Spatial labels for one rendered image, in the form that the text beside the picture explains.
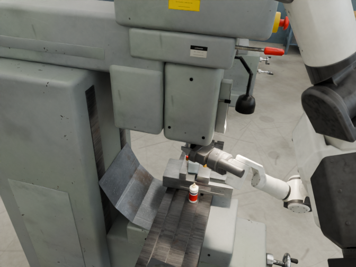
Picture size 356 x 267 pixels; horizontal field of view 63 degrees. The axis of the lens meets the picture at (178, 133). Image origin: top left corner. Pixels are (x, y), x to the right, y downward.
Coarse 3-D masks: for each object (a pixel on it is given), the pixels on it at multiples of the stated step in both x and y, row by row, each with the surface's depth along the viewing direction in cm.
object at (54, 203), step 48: (0, 96) 103; (48, 96) 97; (96, 96) 111; (0, 144) 117; (48, 144) 110; (96, 144) 117; (0, 192) 136; (48, 192) 125; (96, 192) 126; (48, 240) 147; (96, 240) 137
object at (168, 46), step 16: (144, 32) 89; (160, 32) 88; (176, 32) 87; (144, 48) 91; (160, 48) 90; (176, 48) 89; (192, 48) 87; (208, 48) 86; (224, 48) 85; (192, 64) 90; (208, 64) 89; (224, 64) 87
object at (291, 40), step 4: (288, 28) 661; (288, 32) 666; (284, 40) 677; (288, 40) 615; (292, 40) 621; (284, 44) 682; (288, 44) 619; (292, 44) 619; (296, 44) 618; (284, 52) 631
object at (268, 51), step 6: (240, 48) 85; (246, 48) 85; (252, 48) 84; (258, 48) 84; (264, 48) 84; (270, 48) 83; (276, 48) 83; (264, 54) 85; (270, 54) 84; (276, 54) 83; (282, 54) 83
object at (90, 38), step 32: (0, 0) 101; (32, 0) 103; (64, 0) 106; (96, 0) 108; (0, 32) 103; (32, 32) 100; (64, 32) 96; (96, 32) 94; (128, 32) 91; (64, 64) 103; (96, 64) 100; (128, 64) 97; (160, 64) 94
